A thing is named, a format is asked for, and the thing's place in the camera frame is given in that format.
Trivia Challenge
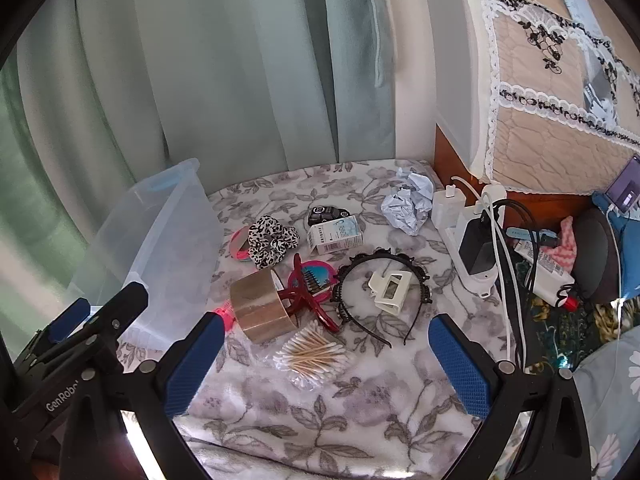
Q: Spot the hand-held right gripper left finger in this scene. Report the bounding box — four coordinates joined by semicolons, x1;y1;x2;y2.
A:
75;310;228;480

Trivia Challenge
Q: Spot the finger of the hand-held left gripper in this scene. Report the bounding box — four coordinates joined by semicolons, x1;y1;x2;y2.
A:
86;281;150;347
20;297;92;362

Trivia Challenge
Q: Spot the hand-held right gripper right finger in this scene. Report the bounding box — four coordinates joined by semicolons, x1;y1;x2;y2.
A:
428;312;601;480

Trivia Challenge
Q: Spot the clear plastic container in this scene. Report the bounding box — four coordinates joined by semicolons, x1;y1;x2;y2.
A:
67;158;226;351

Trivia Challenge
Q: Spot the cream hair claw clip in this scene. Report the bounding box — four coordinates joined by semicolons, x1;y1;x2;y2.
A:
367;269;412;317

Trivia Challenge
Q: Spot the red hair claw clip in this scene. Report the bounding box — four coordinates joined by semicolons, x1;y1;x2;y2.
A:
276;253;341;333

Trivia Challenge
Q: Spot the black toothed headband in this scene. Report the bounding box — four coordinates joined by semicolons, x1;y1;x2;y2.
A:
331;248;432;348

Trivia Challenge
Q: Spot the leopard print scrunchie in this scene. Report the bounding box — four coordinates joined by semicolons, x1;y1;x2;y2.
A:
248;215;300;269

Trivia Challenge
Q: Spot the pink round picture mirror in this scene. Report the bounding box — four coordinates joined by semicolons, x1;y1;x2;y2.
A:
287;260;337;307

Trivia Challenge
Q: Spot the bright pink plastic piece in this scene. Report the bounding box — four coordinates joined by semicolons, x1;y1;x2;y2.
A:
212;301;237;332

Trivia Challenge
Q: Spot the brown tape roll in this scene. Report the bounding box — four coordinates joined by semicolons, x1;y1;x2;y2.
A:
230;268;296;345

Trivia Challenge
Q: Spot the white power strip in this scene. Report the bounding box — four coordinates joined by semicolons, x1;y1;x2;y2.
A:
440;185;508;301

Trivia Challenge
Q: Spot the bag of cotton swabs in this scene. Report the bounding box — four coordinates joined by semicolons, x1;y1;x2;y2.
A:
272;322;356;391

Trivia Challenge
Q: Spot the pink round plastic case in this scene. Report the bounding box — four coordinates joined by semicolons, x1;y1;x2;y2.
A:
231;226;261;262

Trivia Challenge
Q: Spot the grey floral blanket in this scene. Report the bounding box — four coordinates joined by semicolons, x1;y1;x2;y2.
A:
120;160;531;480

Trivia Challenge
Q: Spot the dark floral cloth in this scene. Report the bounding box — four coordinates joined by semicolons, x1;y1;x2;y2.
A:
520;294;623;373

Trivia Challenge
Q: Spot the black charger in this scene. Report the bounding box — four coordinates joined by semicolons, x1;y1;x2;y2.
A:
458;212;501;276

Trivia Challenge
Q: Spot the white lotion tube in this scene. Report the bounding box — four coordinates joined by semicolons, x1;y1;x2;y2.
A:
515;240;581;309

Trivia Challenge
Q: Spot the teal slim case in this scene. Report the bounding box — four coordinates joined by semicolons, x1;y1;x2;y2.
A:
506;227;557;242

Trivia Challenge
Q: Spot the pale blue floral pillow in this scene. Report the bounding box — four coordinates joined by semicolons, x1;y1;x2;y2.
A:
572;327;640;480

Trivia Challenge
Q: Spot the white square charger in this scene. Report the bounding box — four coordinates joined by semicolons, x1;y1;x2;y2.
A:
431;185;468;231

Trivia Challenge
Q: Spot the pink knitted cloth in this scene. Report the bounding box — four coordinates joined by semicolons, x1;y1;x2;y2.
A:
550;216;579;268

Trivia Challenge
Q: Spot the dark round object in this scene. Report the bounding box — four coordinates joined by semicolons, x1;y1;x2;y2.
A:
572;207;623;303

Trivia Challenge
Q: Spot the small white blue box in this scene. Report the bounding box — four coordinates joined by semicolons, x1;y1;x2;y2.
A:
306;215;365;255

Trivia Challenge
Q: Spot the black toy car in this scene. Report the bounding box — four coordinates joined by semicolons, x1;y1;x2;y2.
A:
307;205;346;226

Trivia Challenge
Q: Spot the blue cloth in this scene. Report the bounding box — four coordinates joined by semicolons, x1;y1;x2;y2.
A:
592;191;640;303

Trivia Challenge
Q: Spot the smartphone with purple screen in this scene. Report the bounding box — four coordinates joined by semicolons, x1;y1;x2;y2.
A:
605;155;640;216

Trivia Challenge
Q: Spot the pale green curtain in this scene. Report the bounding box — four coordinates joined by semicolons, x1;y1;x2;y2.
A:
0;0;398;356

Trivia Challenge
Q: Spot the beige quilted lace cover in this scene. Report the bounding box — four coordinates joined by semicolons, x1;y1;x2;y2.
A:
470;0;640;196

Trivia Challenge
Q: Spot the white mattress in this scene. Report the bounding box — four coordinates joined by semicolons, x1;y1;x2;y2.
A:
434;0;497;183

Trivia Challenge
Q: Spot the clear plastic bag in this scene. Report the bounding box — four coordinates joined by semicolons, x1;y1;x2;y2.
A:
582;45;625;126

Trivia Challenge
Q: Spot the white paper sheet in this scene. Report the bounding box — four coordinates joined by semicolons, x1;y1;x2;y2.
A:
560;0;608;36

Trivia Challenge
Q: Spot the white cable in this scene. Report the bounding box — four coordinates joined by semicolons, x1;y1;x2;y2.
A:
450;176;526;366

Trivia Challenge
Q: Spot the black cable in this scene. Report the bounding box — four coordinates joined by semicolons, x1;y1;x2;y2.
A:
492;198;576;301

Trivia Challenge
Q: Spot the brown wooden bed frame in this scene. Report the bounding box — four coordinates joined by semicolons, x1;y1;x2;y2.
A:
434;125;593;233

